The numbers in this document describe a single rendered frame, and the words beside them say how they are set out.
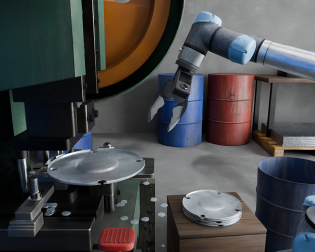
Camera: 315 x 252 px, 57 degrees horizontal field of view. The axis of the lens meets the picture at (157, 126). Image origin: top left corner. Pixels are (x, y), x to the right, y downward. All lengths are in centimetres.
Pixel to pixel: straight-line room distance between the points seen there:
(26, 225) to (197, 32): 66
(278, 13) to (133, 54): 347
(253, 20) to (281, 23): 39
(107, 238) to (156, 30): 81
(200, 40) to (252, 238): 94
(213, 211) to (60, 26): 110
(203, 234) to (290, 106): 347
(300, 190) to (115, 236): 122
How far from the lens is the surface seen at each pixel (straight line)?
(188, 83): 84
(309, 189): 169
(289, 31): 452
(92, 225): 78
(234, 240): 143
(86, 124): 84
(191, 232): 137
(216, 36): 86
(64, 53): 67
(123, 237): 61
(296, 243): 89
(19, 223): 77
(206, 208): 148
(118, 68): 118
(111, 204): 91
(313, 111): 477
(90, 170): 86
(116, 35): 122
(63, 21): 68
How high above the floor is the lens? 111
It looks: 14 degrees down
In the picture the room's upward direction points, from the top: straight up
